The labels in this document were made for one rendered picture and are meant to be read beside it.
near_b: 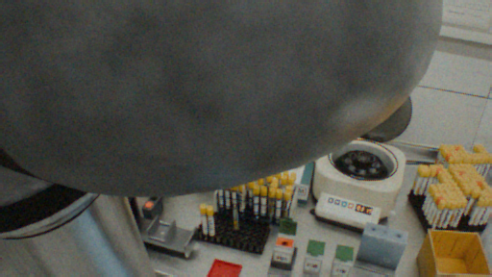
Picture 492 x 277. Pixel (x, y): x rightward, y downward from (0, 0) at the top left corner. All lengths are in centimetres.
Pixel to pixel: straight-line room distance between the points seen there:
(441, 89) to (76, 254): 114
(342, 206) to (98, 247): 81
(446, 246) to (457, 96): 51
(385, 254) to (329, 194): 23
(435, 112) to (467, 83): 14
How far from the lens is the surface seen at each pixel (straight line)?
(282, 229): 82
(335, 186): 95
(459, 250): 96
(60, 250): 18
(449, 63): 119
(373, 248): 85
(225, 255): 88
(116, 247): 21
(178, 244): 86
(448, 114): 126
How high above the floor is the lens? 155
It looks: 32 degrees down
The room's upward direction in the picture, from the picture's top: straight up
